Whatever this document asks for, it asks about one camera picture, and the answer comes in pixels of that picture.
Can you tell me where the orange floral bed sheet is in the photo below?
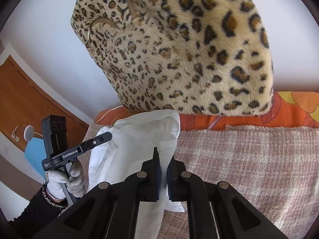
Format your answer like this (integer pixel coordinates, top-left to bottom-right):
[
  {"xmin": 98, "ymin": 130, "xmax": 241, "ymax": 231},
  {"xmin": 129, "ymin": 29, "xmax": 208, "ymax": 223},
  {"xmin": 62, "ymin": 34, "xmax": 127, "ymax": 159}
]
[{"xmin": 94, "ymin": 91, "xmax": 319, "ymax": 131}]

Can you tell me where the leopard print plush bag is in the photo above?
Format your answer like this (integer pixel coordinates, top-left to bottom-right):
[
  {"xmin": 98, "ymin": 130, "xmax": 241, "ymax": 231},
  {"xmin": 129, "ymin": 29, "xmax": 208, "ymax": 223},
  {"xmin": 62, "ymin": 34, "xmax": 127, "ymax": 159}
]
[{"xmin": 71, "ymin": 0, "xmax": 274, "ymax": 116}]

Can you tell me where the blue and white round object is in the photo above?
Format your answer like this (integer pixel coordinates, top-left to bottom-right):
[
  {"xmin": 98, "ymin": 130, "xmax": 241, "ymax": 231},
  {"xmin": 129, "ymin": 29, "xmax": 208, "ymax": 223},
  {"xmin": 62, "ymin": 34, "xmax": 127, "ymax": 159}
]
[{"xmin": 23, "ymin": 125, "xmax": 46, "ymax": 180}]

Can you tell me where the left forearm black sleeve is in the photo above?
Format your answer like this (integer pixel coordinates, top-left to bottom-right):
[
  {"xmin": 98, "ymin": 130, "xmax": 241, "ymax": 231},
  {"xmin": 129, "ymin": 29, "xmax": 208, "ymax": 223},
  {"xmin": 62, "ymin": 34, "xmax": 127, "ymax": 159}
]
[{"xmin": 8, "ymin": 183, "xmax": 68, "ymax": 238}]

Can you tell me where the brown wooden door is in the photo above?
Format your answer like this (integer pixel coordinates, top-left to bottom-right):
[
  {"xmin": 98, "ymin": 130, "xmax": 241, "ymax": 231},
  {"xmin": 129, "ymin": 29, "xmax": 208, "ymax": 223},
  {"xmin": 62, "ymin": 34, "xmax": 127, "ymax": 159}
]
[{"xmin": 0, "ymin": 56, "xmax": 89, "ymax": 151}]

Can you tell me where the pink plaid blanket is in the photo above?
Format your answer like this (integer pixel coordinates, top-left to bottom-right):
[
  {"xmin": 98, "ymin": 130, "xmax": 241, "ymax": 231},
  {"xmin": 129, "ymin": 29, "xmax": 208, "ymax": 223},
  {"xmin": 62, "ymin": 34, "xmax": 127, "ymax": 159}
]
[{"xmin": 82, "ymin": 122, "xmax": 319, "ymax": 239}]

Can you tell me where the white shirt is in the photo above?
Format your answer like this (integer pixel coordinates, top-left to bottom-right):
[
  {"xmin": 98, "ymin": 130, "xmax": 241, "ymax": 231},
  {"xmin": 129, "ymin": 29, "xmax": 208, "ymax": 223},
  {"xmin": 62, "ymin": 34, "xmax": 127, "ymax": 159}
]
[{"xmin": 88, "ymin": 110, "xmax": 184, "ymax": 238}]

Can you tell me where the left hand grey glove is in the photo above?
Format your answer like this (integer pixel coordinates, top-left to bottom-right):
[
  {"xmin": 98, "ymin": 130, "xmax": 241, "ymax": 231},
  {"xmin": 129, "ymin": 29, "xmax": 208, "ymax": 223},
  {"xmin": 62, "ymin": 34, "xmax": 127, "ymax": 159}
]
[{"xmin": 46, "ymin": 160, "xmax": 85, "ymax": 201}]

